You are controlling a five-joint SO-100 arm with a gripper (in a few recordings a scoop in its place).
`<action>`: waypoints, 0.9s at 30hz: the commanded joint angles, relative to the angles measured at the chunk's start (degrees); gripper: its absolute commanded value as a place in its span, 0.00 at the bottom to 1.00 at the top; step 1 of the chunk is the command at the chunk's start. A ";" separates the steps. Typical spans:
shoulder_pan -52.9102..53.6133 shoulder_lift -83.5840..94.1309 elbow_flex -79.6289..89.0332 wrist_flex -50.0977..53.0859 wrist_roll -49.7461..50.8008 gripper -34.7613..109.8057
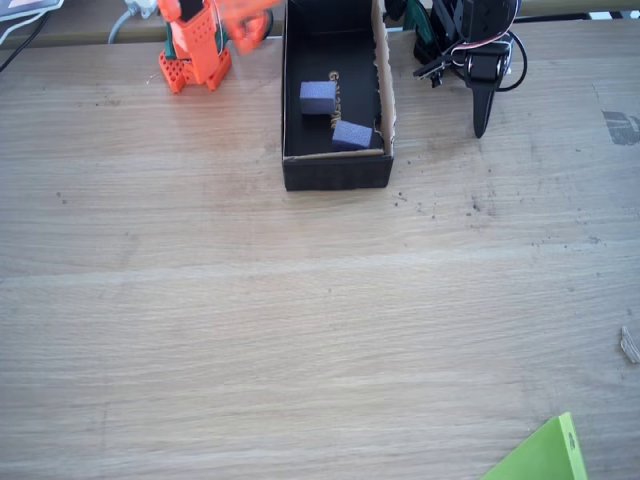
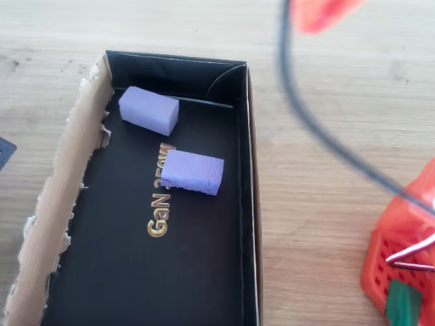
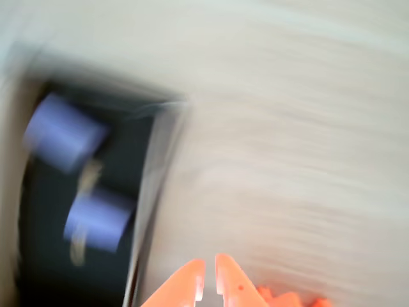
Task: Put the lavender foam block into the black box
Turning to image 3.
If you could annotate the black cardboard box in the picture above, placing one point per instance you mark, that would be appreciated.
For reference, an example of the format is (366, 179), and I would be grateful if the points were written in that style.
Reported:
(41, 272)

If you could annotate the purple foam block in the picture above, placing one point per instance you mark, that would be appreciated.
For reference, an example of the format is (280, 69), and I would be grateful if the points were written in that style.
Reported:
(64, 134)
(99, 217)

